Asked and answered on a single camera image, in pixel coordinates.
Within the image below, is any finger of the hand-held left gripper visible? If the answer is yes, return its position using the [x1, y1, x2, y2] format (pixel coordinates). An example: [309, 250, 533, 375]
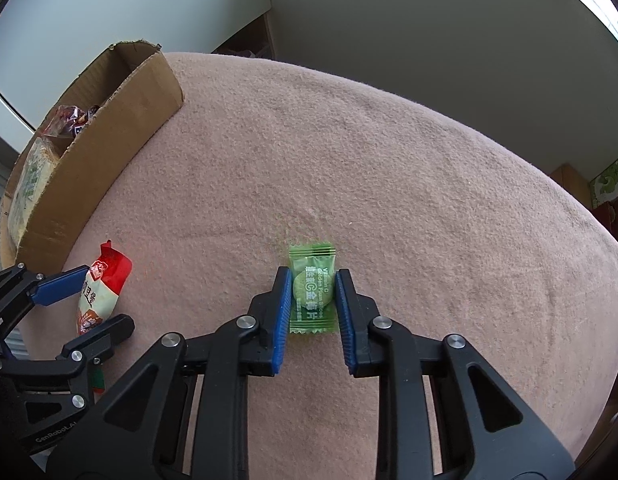
[0, 314, 136, 411]
[0, 262, 90, 346]

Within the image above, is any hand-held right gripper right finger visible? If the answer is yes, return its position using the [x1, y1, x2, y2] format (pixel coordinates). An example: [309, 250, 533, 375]
[335, 268, 576, 480]

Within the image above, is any cardboard box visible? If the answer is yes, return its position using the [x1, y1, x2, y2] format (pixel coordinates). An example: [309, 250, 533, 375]
[0, 40, 185, 273]

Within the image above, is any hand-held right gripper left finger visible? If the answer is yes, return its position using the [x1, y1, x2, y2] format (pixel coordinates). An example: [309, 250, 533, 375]
[45, 266, 293, 480]

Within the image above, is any green printed carton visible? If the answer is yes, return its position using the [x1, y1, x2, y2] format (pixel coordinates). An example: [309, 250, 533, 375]
[589, 147, 618, 208]

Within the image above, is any dark red cabinet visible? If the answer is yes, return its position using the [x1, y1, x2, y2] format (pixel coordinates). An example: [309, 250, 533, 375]
[592, 200, 618, 256]

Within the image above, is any bread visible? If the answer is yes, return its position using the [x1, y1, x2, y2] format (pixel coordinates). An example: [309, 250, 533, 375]
[1, 137, 64, 246]

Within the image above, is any dark cake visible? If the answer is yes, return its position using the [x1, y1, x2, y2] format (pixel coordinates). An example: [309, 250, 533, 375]
[39, 104, 102, 140]

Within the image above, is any red white snack packet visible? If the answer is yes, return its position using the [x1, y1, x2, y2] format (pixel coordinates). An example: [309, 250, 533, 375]
[76, 240, 134, 393]

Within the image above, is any small green candy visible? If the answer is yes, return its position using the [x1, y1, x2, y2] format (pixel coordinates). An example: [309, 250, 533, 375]
[288, 241, 338, 336]

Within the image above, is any light wooden box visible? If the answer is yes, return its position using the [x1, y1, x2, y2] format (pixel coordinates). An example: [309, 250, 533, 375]
[549, 162, 593, 211]

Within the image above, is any pink tablecloth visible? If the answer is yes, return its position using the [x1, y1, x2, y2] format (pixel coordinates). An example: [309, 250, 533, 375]
[0, 52, 618, 480]

